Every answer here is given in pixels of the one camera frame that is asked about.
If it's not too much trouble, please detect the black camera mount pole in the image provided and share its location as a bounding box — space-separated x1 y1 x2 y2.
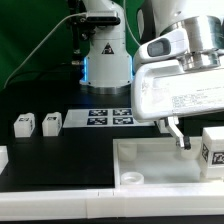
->
66 0 85 65

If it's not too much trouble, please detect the white left fence bar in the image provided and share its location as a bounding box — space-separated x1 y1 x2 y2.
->
0 146 8 174

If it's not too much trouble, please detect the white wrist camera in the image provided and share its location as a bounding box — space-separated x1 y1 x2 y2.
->
133 28 189 69

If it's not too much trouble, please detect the grey base camera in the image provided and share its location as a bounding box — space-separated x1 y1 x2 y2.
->
86 10 120 26

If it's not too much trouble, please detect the white front fence bar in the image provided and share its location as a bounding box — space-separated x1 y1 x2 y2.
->
0 185 224 221

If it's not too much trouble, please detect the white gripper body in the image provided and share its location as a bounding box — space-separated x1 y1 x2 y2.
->
131 61 224 122

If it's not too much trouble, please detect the white fence bar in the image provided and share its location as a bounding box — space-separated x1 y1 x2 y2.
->
0 185 224 221
0 146 8 174

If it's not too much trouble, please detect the white square tabletop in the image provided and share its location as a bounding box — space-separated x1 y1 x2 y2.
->
113 137 224 187

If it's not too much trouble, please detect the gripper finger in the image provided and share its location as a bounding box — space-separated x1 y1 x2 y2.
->
165 116 191 150

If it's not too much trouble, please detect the white camera cable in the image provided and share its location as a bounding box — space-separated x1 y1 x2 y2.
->
3 12 88 90

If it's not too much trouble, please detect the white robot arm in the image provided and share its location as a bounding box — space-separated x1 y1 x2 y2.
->
82 0 224 149

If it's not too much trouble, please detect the white marker sheet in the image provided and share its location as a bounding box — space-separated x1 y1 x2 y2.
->
63 108 154 128

